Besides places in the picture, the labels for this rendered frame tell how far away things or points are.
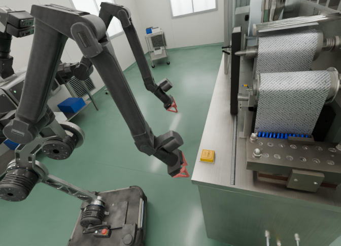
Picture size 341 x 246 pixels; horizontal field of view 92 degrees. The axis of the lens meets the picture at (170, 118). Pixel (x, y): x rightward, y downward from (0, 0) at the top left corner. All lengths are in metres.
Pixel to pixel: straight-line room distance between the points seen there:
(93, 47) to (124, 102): 0.17
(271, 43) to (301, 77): 0.26
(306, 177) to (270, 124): 0.26
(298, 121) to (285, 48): 0.36
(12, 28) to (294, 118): 1.14
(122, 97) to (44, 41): 0.21
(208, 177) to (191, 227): 0.93
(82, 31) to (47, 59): 0.13
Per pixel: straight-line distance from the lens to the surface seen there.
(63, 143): 1.04
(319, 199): 0.96
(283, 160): 0.86
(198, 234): 1.76
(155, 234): 1.83
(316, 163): 0.89
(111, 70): 0.47
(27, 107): 0.62
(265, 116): 0.90
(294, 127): 0.96
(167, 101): 1.06
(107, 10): 0.94
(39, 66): 0.53
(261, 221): 1.16
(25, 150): 1.37
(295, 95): 0.85
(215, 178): 0.91
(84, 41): 0.43
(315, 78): 0.87
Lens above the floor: 1.67
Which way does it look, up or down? 36 degrees down
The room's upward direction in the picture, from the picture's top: 14 degrees counter-clockwise
